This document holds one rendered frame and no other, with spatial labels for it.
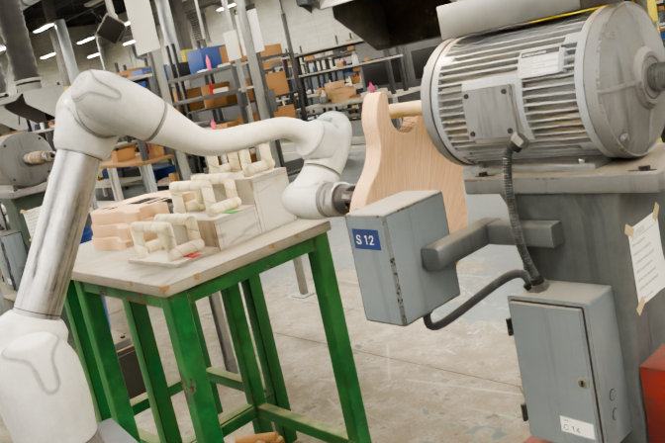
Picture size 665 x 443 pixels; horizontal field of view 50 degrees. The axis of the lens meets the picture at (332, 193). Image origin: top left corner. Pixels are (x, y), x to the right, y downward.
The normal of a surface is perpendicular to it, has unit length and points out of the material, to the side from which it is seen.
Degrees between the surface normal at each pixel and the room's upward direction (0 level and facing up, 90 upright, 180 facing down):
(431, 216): 90
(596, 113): 104
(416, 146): 90
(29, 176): 98
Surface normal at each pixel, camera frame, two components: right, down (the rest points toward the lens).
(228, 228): 0.70, -0.02
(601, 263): -0.72, 0.26
